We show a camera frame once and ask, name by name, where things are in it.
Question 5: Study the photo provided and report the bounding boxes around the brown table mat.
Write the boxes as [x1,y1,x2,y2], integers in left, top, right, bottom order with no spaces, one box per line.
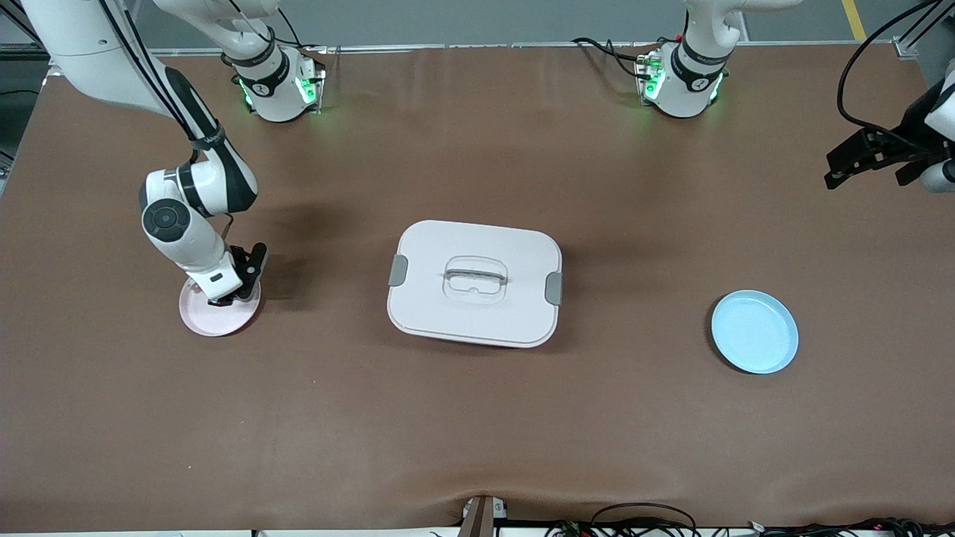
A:
[0,41,955,532]

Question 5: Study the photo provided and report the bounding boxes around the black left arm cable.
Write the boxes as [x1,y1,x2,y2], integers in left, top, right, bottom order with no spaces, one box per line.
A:
[836,0,942,146]

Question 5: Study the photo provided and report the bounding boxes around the black arm base cable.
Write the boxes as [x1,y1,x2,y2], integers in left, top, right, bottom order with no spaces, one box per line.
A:
[571,36,661,81]

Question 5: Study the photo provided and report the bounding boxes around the black looped cable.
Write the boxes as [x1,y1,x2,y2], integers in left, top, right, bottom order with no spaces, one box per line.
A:
[589,503,700,537]

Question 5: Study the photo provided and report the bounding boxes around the aluminium frame profile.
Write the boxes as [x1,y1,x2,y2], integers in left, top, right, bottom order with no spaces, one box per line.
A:
[0,0,75,64]
[892,0,955,60]

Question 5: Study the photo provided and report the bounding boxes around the white lidded box grey latches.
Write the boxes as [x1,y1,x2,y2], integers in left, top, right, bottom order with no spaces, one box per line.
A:
[386,219,564,349]

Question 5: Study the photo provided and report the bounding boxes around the light blue round plate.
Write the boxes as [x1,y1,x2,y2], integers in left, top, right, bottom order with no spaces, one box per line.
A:
[710,289,800,375]

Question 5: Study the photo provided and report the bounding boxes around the pink round plate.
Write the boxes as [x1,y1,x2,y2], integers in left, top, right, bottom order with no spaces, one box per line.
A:
[178,280,263,338]

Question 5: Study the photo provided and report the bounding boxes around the brown camera mount bracket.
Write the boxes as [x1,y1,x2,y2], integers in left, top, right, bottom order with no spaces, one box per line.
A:
[457,495,510,537]

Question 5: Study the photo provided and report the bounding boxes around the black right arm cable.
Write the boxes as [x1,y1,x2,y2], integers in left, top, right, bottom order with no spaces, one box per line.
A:
[97,0,239,247]

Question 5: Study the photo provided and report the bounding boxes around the black cable bundle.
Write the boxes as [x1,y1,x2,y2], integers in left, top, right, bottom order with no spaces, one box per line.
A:
[746,516,955,537]

